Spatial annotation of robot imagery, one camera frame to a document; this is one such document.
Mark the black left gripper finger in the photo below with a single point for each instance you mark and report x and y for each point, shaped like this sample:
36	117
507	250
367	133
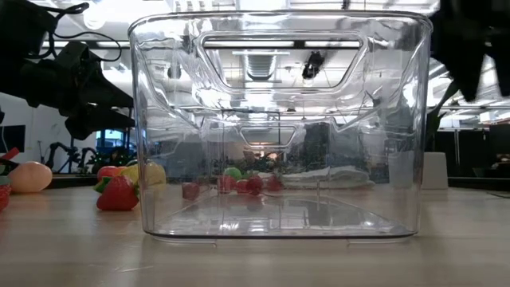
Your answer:
107	97
99	123

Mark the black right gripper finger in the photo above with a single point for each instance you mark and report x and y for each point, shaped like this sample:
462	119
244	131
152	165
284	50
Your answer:
464	52
503	60

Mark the clear plastic tupperware container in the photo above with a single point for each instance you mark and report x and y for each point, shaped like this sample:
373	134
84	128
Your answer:
167	99

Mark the red toy strawberry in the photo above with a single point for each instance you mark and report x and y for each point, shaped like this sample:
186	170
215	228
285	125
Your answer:
274	183
3	197
119	195
255	185
226	184

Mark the orange toy egg fruit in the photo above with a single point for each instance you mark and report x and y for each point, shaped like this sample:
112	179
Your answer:
30	177

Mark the small red toy raspberry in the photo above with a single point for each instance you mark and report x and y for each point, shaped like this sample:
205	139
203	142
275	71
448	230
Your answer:
190	191

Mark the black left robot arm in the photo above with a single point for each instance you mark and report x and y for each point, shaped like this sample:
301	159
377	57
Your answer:
24	24

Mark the black background robot arm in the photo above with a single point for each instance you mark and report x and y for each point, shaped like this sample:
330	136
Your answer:
74	152

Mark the blue lit monitor screen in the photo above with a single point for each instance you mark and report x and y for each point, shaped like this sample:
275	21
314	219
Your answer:
112	138

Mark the white checked folded towel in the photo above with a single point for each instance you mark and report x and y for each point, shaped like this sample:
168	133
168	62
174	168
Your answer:
330	175

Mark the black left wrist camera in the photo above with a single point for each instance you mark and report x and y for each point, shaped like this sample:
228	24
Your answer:
75	60

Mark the black wall monitor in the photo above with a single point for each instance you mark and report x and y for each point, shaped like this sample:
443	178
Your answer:
12	139

